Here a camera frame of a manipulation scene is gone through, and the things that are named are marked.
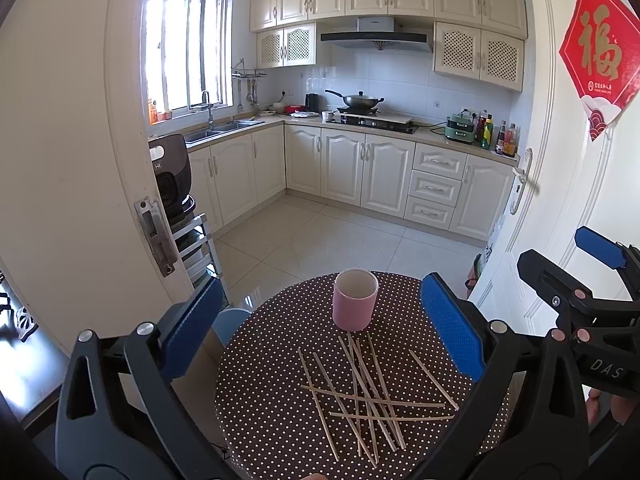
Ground white kitchen door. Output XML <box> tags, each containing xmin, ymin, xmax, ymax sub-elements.
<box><xmin>471</xmin><ymin>0</ymin><xmax>639</xmax><ymax>335</ymax></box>

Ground person's right hand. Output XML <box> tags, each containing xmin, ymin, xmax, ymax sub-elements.
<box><xmin>586</xmin><ymin>388</ymin><xmax>639</xmax><ymax>428</ymax></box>

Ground cream lower cabinets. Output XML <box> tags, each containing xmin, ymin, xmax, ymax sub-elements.
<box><xmin>186</xmin><ymin>120</ymin><xmax>516</xmax><ymax>240</ymax></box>

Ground cream cabinets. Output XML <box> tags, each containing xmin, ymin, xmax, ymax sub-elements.
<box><xmin>186</xmin><ymin>120</ymin><xmax>516</xmax><ymax>240</ymax></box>
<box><xmin>250</xmin><ymin>0</ymin><xmax>528</xmax><ymax>91</ymax></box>

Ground orange sauce bottle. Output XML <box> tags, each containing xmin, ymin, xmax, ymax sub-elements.
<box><xmin>502</xmin><ymin>124</ymin><xmax>518</xmax><ymax>157</ymax></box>

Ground dark sauce bottle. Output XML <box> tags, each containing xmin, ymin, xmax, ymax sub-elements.
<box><xmin>495</xmin><ymin>120</ymin><xmax>506</xmax><ymax>155</ymax></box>

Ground brown polka dot tablecloth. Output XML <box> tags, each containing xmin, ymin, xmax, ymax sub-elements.
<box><xmin>214</xmin><ymin>271</ymin><xmax>511</xmax><ymax>480</ymax></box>

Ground yellow green bottle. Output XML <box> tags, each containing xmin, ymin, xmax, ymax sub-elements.
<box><xmin>482</xmin><ymin>114</ymin><xmax>494</xmax><ymax>150</ymax></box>

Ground metal storage rack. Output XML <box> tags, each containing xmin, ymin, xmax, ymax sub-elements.
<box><xmin>171</xmin><ymin>212</ymin><xmax>229</xmax><ymax>308</ymax></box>

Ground green electric cooker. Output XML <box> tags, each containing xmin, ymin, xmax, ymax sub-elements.
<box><xmin>445</xmin><ymin>112</ymin><xmax>475</xmax><ymax>144</ymax></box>

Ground red fu door decoration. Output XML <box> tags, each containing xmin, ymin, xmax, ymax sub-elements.
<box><xmin>560</xmin><ymin>0</ymin><xmax>639</xmax><ymax>140</ymax></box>

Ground door strike plate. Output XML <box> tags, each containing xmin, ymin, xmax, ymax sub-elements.
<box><xmin>134</xmin><ymin>197</ymin><xmax>178</xmax><ymax>278</ymax></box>

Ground pink ceramic cup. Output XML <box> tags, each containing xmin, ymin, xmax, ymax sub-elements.
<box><xmin>332</xmin><ymin>269</ymin><xmax>378</xmax><ymax>332</ymax></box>

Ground black gas stove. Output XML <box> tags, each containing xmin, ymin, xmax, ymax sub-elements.
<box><xmin>340</xmin><ymin>113</ymin><xmax>419</xmax><ymax>134</ymax></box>

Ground cream upper cabinets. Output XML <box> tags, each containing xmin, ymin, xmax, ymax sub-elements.
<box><xmin>250</xmin><ymin>0</ymin><xmax>528</xmax><ymax>91</ymax></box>

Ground stainless steel sink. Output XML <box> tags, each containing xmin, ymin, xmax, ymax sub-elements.
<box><xmin>182</xmin><ymin>119</ymin><xmax>264</xmax><ymax>144</ymax></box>

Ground black wok with lid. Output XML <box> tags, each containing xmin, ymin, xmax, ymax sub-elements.
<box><xmin>326</xmin><ymin>89</ymin><xmax>385</xmax><ymax>110</ymax></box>

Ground white mug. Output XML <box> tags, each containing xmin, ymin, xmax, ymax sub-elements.
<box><xmin>321</xmin><ymin>110</ymin><xmax>335</xmax><ymax>122</ymax></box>

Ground chrome sink faucet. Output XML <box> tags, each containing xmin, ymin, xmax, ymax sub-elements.
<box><xmin>202</xmin><ymin>90</ymin><xmax>214</xmax><ymax>130</ymax></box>

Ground black electric kettle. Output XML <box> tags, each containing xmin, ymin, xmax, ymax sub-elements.
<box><xmin>305</xmin><ymin>93</ymin><xmax>323</xmax><ymax>114</ymax></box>

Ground range hood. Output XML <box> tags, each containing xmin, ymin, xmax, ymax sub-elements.
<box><xmin>320</xmin><ymin>16</ymin><xmax>434</xmax><ymax>53</ymax></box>

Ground red container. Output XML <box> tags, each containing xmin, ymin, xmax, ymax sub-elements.
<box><xmin>283</xmin><ymin>105</ymin><xmax>306</xmax><ymax>115</ymax></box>

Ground silver door handle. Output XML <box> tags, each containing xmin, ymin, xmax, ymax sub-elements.
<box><xmin>509</xmin><ymin>148</ymin><xmax>539</xmax><ymax>216</ymax></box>

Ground wall utensil rack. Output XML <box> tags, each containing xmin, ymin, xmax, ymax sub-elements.
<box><xmin>231</xmin><ymin>58</ymin><xmax>268</xmax><ymax>79</ymax></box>

